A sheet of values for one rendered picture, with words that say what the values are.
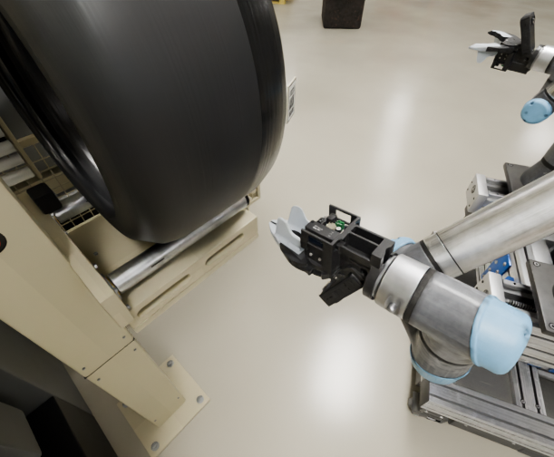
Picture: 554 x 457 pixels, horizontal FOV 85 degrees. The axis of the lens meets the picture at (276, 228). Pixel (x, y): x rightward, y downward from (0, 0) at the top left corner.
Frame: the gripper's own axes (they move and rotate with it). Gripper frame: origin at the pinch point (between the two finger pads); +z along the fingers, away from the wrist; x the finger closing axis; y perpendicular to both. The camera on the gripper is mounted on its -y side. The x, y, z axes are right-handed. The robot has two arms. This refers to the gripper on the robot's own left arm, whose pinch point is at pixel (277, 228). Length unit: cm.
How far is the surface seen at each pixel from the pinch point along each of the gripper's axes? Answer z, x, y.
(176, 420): 34, 34, -96
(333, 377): -2, -20, -101
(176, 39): 3.1, 7.6, 29.9
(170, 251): 18.4, 12.9, -6.9
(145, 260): 19.2, 17.6, -5.9
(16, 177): 65, 25, 0
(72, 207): 46, 20, -3
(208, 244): 18.4, 4.5, -11.6
